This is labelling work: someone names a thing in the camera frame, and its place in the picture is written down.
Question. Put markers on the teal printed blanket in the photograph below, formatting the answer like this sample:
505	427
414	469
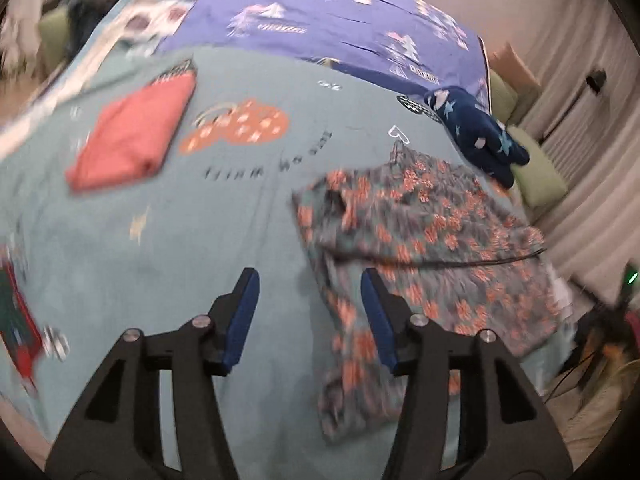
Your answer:
175	240

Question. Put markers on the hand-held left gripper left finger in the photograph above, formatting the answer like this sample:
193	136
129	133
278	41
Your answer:
242	320

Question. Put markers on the tan cushion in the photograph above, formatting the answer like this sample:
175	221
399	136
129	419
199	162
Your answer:
515	67

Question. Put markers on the floral patterned small garment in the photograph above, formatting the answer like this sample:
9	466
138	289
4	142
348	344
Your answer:
440	210

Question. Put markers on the small black object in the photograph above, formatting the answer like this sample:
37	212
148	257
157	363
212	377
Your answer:
597	81

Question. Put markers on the purple printed quilt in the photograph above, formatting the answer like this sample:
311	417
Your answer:
325	10

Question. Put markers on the beige curtain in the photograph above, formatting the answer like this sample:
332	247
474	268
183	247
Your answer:
590	170

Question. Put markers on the green cushion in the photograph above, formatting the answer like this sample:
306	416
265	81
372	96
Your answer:
537	170
502	95

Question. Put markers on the dark blue star-print garment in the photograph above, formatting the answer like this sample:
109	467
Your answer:
475	130

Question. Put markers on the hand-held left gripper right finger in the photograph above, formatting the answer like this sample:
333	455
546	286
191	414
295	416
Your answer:
380	330

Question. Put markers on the pink folded cloth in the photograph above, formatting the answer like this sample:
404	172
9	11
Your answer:
130	135

